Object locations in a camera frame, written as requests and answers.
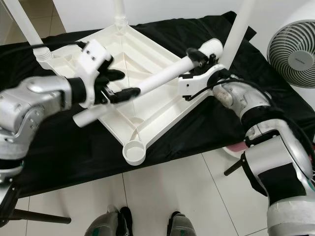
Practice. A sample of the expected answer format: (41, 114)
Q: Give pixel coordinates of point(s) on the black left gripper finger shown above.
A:
(125, 94)
(113, 76)

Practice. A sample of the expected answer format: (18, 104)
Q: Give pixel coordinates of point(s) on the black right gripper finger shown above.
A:
(197, 54)

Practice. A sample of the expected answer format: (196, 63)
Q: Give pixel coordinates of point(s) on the white plastic table leg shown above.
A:
(24, 24)
(119, 12)
(167, 73)
(238, 34)

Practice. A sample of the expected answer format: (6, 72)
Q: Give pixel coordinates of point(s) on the white plastic table top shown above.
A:
(147, 54)

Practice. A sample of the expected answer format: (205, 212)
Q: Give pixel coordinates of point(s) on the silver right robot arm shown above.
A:
(275, 147)

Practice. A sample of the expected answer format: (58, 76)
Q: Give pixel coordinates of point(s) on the black table cloth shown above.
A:
(221, 128)

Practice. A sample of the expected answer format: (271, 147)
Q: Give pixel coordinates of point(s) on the white floor fan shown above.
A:
(293, 54)

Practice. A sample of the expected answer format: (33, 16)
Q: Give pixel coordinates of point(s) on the grey robot left foot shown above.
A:
(108, 223)

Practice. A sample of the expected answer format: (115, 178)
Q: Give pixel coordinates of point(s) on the grey robot foot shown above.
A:
(182, 225)
(108, 223)

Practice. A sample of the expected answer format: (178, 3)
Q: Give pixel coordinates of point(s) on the grey robot right foot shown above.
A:
(182, 225)

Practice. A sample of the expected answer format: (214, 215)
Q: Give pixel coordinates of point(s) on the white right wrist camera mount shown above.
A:
(194, 82)

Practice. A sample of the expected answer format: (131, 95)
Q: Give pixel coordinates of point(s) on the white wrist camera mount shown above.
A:
(194, 82)
(96, 56)

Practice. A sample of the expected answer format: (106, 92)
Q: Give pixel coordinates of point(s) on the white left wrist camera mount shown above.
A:
(96, 56)

